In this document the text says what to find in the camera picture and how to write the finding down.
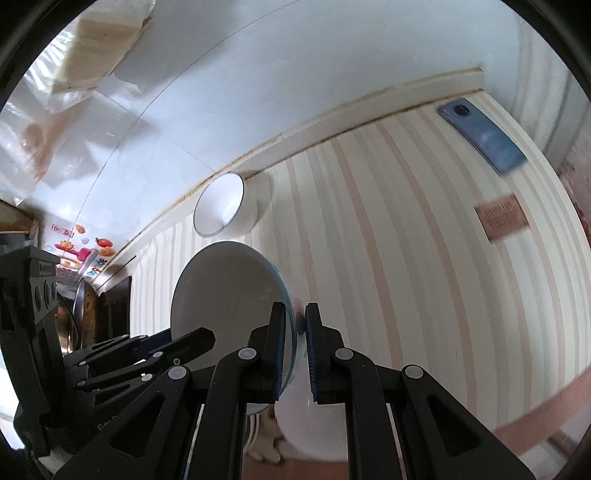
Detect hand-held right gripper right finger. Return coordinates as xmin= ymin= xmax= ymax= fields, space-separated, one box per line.
xmin=305 ymin=302 xmax=537 ymax=480

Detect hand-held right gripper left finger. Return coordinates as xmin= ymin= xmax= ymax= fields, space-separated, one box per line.
xmin=53 ymin=301 xmax=288 ymax=480

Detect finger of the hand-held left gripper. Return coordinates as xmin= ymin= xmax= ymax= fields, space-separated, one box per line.
xmin=62 ymin=327 xmax=216 ymax=370
xmin=76 ymin=352 xmax=169 ymax=393

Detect white bowl with blue print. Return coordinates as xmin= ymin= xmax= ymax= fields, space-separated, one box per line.
xmin=170 ymin=241 xmax=298 ymax=403

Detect black glass cooktop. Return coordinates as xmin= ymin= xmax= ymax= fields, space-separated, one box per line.
xmin=95 ymin=276 xmax=133 ymax=342

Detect white bowl with dark rim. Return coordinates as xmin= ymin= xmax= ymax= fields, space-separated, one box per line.
xmin=193 ymin=172 xmax=273 ymax=239

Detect clear plastic bag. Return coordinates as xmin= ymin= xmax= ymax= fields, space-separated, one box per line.
xmin=0 ymin=92 xmax=121 ymax=206

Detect brown label patch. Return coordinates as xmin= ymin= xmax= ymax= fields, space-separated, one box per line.
xmin=474 ymin=195 xmax=529 ymax=243

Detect blue smartphone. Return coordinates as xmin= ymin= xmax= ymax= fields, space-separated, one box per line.
xmin=436 ymin=98 xmax=528 ymax=175

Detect clear bag with beige block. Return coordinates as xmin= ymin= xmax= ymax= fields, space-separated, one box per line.
xmin=28 ymin=0 xmax=155 ymax=112

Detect dark wok with steel handle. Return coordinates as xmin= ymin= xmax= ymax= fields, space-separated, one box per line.
xmin=55 ymin=277 xmax=100 ymax=356

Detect colourful wall stickers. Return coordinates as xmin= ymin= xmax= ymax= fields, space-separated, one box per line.
xmin=46 ymin=222 xmax=116 ymax=278

